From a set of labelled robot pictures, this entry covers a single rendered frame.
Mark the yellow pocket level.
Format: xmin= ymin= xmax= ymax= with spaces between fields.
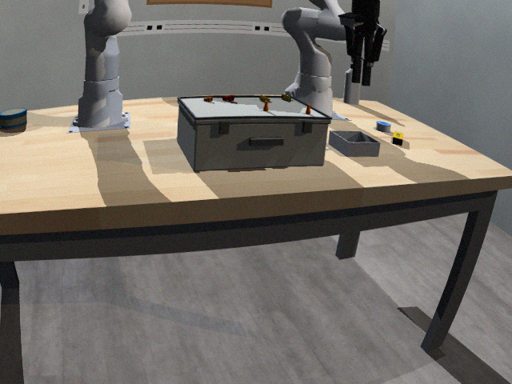
xmin=393 ymin=131 xmax=403 ymax=146

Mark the grey cylinder with blue top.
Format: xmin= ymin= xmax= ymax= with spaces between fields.
xmin=375 ymin=121 xmax=391 ymax=133

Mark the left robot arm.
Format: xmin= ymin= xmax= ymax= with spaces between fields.
xmin=282 ymin=0 xmax=366 ymax=116

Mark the grey bottle with black cap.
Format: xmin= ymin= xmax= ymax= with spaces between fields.
xmin=343 ymin=64 xmax=362 ymax=105

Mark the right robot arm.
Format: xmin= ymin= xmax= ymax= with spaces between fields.
xmin=73 ymin=0 xmax=132 ymax=128

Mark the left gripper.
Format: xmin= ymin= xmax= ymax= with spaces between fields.
xmin=344 ymin=0 xmax=387 ymax=86

